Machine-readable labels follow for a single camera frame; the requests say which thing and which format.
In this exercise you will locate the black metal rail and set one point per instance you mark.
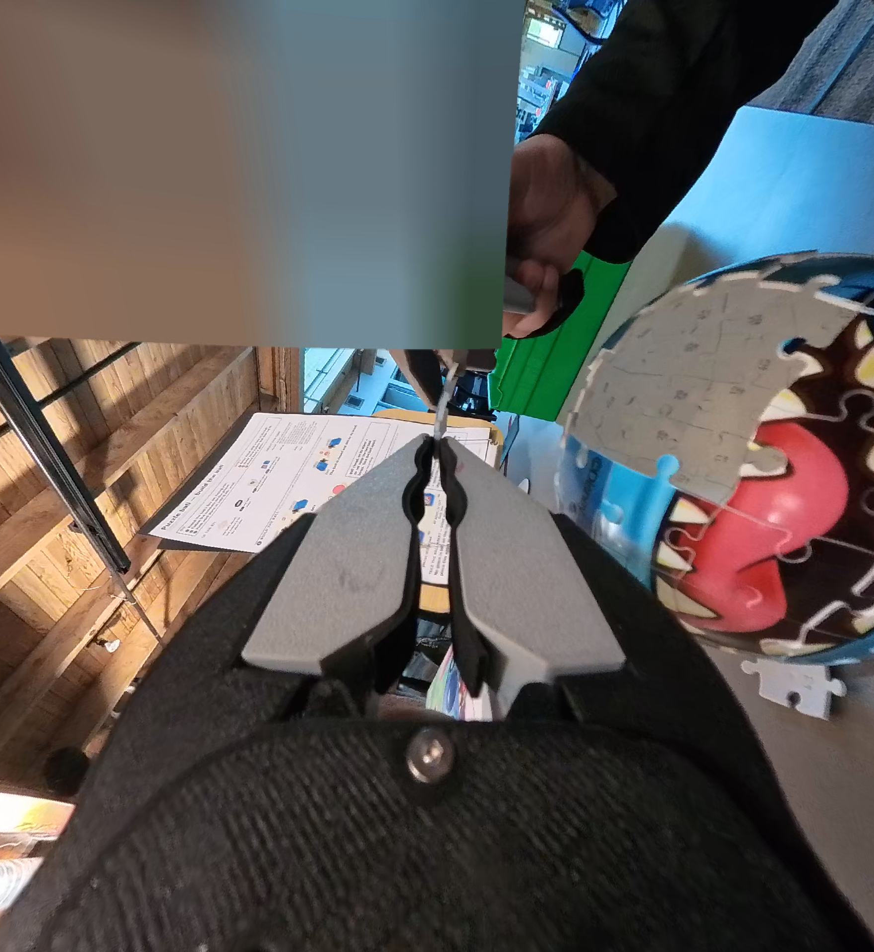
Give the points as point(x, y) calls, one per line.
point(42, 446)

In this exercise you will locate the person's right forearm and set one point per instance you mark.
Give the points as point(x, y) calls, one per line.
point(667, 89)

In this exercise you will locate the white puzzle piece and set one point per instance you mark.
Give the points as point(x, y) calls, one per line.
point(794, 684)
point(443, 413)

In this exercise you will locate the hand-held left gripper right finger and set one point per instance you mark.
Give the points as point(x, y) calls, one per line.
point(526, 587)

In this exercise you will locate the white instruction sheet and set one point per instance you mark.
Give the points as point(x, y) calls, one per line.
point(280, 476)

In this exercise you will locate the blue puzzle ball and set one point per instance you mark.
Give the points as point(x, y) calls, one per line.
point(779, 506)

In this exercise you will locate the person's right hand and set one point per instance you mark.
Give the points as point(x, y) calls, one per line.
point(548, 216)

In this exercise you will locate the green plastic bin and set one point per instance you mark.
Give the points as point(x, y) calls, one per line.
point(548, 364)

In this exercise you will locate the small ceiling lamp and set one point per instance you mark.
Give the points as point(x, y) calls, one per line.
point(109, 645)

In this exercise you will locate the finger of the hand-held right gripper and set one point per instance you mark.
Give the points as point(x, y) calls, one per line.
point(479, 359)
point(418, 372)

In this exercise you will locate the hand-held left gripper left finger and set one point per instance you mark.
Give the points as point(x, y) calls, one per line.
point(347, 580)

